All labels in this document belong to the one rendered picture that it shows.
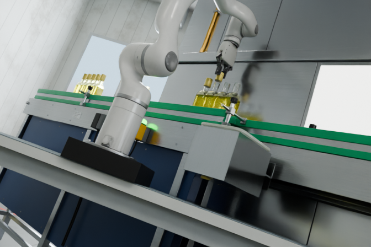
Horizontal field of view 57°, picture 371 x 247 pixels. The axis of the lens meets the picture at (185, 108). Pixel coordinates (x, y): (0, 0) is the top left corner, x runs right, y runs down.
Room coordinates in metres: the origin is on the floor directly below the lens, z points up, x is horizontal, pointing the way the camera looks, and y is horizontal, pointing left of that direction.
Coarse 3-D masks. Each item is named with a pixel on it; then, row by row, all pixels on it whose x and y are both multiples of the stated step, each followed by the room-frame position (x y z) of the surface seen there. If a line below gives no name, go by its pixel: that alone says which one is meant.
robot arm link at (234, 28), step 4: (232, 20) 1.53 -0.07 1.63; (236, 20) 1.52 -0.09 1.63; (232, 24) 1.53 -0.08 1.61; (236, 24) 1.52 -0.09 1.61; (240, 24) 1.50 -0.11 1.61; (228, 28) 1.54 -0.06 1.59; (232, 28) 1.52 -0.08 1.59; (236, 28) 1.51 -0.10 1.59; (240, 28) 1.50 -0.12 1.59; (228, 32) 1.53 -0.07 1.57; (232, 32) 1.52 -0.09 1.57; (236, 32) 1.52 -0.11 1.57; (240, 32) 1.51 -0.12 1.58; (236, 36) 1.52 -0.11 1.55; (240, 36) 1.53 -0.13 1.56
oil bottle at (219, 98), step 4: (220, 92) 1.51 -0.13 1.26; (224, 92) 1.50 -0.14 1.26; (216, 96) 1.51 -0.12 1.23; (220, 96) 1.49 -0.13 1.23; (224, 96) 1.48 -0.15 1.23; (216, 100) 1.50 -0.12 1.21; (220, 100) 1.49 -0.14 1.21; (212, 104) 1.52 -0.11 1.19; (216, 104) 1.50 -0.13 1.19; (220, 104) 1.48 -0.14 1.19; (216, 108) 1.49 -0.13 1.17; (220, 108) 1.48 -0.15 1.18
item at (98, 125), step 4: (96, 116) 1.74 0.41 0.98; (100, 116) 1.71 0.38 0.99; (104, 116) 1.70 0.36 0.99; (96, 120) 1.73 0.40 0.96; (100, 120) 1.70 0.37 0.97; (92, 124) 1.74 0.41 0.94; (96, 124) 1.72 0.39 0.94; (100, 124) 1.70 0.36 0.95; (96, 128) 1.73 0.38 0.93; (100, 128) 1.70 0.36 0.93
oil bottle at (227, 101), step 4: (232, 92) 1.47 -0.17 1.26; (228, 96) 1.46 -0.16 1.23; (232, 96) 1.45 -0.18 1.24; (236, 96) 1.45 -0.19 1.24; (224, 100) 1.47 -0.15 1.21; (228, 100) 1.46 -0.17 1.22; (240, 100) 1.47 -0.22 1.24; (228, 104) 1.45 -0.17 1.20; (236, 104) 1.46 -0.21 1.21; (236, 108) 1.47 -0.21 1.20; (236, 112) 1.47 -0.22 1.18
